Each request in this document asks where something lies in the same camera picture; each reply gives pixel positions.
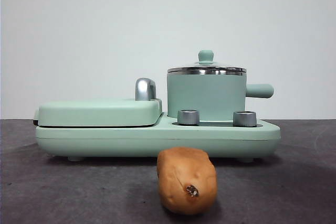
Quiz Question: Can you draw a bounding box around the glass lid green knob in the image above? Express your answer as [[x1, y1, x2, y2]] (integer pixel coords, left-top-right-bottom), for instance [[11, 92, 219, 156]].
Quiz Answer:
[[167, 49, 247, 74]]

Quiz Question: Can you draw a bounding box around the brown potato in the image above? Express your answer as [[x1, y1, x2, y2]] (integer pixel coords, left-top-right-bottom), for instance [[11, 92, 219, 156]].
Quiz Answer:
[[156, 147, 218, 216]]

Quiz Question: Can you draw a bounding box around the mint green steamer pot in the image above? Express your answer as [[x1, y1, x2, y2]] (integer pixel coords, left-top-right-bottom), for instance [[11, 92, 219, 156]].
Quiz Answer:
[[166, 70, 275, 121]]

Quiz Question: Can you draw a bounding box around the silver control knob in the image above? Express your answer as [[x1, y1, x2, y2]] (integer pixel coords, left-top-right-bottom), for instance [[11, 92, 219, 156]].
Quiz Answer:
[[233, 110, 257, 127], [177, 109, 201, 125]]

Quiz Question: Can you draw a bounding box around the mint green breakfast machine base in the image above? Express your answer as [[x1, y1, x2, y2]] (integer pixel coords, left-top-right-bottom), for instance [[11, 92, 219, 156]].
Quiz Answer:
[[35, 112, 281, 162]]

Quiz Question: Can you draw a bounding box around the green griddle cover chrome handle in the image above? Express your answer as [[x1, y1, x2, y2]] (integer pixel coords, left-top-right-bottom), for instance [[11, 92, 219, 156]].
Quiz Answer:
[[33, 77, 163, 127]]

